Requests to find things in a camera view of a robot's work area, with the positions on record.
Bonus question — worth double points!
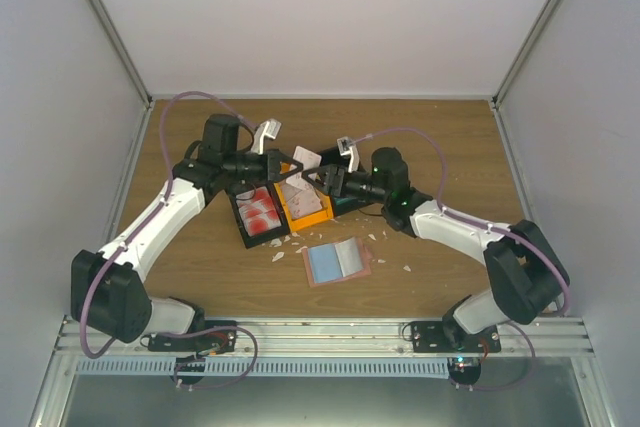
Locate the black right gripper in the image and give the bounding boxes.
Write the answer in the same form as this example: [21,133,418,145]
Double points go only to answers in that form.
[303,165,389,205]

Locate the pink leather card holder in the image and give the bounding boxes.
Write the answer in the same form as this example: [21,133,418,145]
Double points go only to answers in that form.
[301,237,372,287]

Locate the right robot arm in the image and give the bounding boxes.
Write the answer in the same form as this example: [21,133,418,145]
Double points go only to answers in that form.
[302,147,570,352]

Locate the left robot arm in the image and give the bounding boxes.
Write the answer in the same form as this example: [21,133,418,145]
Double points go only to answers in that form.
[71,114,303,358]

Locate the white patterned card stack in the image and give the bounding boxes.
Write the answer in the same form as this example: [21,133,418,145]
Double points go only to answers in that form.
[280,184,323,220]

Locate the black bin with teal cards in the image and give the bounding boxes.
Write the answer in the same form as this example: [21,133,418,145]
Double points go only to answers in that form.
[318,146,370,218]

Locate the red circle card stack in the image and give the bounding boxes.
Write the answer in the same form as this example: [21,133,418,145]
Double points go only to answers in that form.
[235,186,282,237]

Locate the black bin with red cards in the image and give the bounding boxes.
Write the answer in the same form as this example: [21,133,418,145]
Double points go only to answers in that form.
[226,182,290,249]

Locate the yellow plastic bin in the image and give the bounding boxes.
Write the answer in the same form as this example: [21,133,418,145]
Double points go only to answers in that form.
[274,174,334,233]

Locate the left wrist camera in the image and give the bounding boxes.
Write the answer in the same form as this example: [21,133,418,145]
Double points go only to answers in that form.
[250,118,282,155]

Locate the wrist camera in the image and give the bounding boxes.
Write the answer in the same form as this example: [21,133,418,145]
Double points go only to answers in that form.
[250,118,282,155]
[336,136,360,173]

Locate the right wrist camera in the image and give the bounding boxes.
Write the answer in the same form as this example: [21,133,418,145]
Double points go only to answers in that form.
[336,136,360,173]

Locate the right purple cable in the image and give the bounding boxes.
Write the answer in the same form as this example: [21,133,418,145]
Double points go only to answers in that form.
[349,126,574,318]

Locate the purple cable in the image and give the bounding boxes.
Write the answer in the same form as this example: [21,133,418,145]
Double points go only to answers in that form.
[349,126,574,318]
[79,90,261,361]

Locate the slotted cable duct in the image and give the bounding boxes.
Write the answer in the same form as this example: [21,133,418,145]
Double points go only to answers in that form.
[76,356,449,379]

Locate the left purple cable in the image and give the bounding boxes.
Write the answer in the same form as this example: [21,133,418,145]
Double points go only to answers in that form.
[79,90,261,361]

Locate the aluminium mounting rail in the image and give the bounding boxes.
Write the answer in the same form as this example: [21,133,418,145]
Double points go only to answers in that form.
[54,316,591,356]

